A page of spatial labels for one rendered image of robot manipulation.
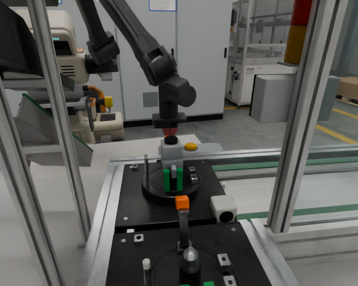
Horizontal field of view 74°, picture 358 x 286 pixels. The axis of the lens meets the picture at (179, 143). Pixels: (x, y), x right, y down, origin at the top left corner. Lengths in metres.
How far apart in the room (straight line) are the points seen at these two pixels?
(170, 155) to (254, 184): 0.29
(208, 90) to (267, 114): 3.39
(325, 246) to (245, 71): 4.16
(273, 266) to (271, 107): 0.26
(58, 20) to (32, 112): 0.73
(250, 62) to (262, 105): 4.21
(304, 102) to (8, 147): 0.38
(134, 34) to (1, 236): 0.59
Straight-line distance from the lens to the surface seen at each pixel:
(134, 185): 0.58
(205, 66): 3.69
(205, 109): 3.84
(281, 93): 0.40
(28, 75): 0.47
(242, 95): 4.67
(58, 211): 0.74
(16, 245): 0.70
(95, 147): 1.07
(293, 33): 0.40
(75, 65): 1.16
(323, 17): 0.37
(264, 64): 4.77
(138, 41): 0.67
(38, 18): 0.45
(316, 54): 0.38
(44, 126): 0.48
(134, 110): 3.59
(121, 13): 0.70
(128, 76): 3.48
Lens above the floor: 1.30
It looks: 25 degrees down
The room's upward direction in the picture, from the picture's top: straight up
